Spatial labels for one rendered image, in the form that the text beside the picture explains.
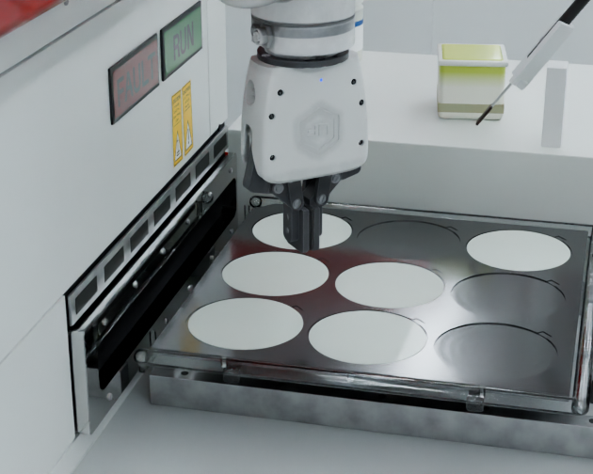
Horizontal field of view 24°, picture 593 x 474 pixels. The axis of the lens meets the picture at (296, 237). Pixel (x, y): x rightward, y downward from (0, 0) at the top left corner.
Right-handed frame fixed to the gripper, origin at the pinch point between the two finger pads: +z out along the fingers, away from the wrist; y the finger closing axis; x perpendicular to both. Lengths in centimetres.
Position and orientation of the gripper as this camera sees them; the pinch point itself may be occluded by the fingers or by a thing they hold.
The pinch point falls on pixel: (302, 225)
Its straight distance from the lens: 117.7
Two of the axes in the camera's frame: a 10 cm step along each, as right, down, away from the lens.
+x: -4.6, -3.5, 8.2
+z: 0.0, 9.2, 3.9
